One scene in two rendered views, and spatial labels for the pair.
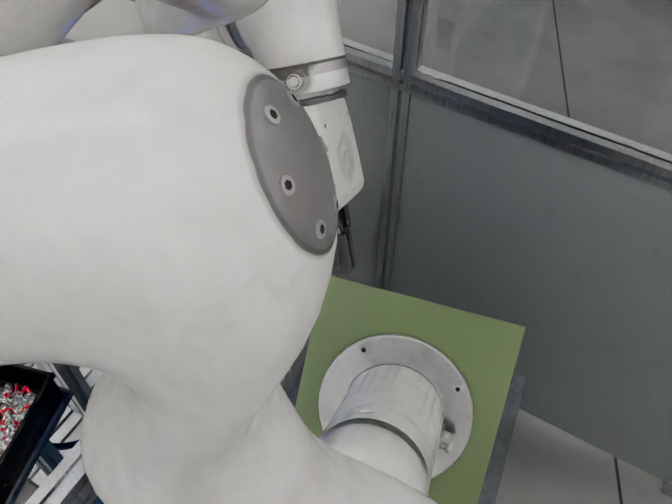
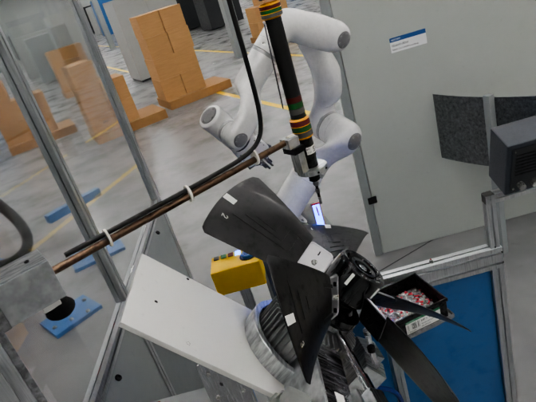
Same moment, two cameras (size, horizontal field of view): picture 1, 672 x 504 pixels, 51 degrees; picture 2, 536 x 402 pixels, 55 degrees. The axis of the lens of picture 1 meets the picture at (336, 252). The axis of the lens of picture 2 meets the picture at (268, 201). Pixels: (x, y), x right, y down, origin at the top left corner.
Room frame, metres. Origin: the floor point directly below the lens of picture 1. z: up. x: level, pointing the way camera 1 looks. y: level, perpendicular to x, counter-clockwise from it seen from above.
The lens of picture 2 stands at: (1.24, 1.51, 1.89)
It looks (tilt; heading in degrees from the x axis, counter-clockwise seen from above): 24 degrees down; 243
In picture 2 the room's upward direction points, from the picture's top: 17 degrees counter-clockwise
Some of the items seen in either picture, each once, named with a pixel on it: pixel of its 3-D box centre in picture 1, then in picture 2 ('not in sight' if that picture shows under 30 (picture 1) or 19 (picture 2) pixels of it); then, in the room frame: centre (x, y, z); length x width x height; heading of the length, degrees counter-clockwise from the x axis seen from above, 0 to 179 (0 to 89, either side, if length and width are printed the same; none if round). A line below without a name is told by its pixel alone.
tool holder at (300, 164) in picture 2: not in sight; (304, 152); (0.66, 0.61, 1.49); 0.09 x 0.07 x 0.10; 4
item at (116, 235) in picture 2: not in sight; (187, 197); (0.95, 0.63, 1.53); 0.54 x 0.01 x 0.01; 4
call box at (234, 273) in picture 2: not in sight; (238, 272); (0.72, 0.15, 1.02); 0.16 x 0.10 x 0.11; 149
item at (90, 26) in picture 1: (108, 41); not in sight; (1.25, 0.48, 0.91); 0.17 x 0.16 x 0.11; 149
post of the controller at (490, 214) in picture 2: not in sight; (490, 220); (0.01, 0.57, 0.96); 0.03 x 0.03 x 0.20; 59
